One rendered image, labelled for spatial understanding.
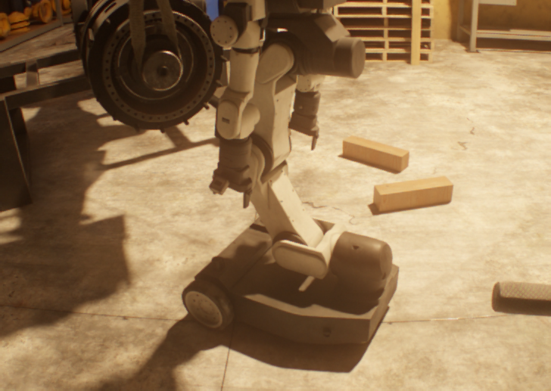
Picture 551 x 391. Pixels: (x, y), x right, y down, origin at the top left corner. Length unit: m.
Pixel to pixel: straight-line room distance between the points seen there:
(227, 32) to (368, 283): 0.89
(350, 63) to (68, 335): 1.39
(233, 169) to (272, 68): 0.30
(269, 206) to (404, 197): 0.96
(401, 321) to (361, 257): 0.37
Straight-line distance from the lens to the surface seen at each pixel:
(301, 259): 1.59
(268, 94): 1.41
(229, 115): 1.25
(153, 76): 1.71
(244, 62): 1.21
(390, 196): 2.38
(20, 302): 2.19
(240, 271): 1.74
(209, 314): 1.76
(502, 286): 0.58
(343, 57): 1.30
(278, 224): 1.63
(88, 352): 1.84
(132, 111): 1.80
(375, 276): 1.56
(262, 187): 1.55
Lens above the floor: 1.26
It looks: 27 degrees down
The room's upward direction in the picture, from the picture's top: 3 degrees counter-clockwise
